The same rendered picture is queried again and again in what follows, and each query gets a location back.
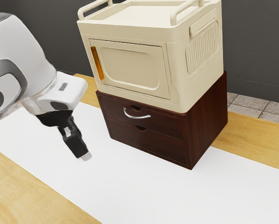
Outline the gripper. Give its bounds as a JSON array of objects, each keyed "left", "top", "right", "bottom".
[{"left": 35, "top": 110, "right": 93, "bottom": 162}]

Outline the dark brown drawer cabinet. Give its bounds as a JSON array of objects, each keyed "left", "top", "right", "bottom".
[{"left": 95, "top": 70, "right": 229, "bottom": 172}]

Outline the white table mat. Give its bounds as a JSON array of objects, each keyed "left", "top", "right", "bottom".
[{"left": 0, "top": 100, "right": 279, "bottom": 224}]

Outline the cream box with lid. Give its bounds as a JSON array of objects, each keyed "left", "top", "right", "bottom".
[{"left": 76, "top": 0, "right": 225, "bottom": 114}]

